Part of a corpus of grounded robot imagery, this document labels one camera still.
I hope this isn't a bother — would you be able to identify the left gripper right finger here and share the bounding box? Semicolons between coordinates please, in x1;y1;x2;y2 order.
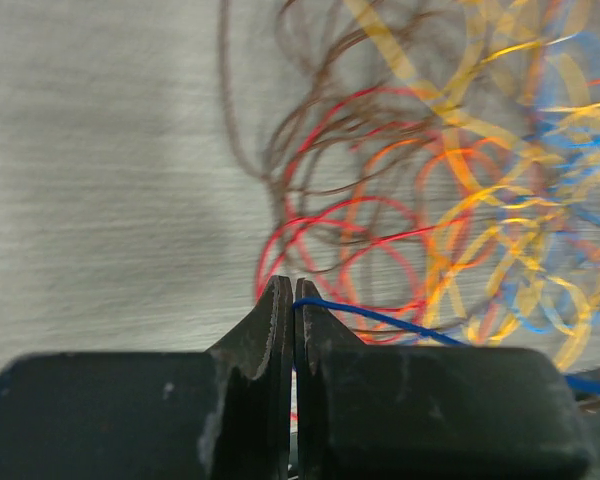
295;279;593;479

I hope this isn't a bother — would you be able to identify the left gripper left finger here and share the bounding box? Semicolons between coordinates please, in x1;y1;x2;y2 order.
0;276;293;479

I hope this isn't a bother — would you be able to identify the dark blue wire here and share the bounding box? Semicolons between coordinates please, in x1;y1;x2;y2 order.
292;297;600;404

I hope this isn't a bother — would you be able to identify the orange wire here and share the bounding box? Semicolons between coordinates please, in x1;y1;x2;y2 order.
344;72;600;346

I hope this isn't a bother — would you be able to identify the yellow tangled wire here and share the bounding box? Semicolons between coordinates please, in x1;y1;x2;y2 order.
344;0;600;371

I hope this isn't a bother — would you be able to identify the blue tangled wire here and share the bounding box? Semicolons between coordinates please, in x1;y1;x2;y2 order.
504;29;600;336

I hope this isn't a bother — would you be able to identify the brown tangled wire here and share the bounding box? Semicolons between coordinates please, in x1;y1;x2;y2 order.
217;0;481;274

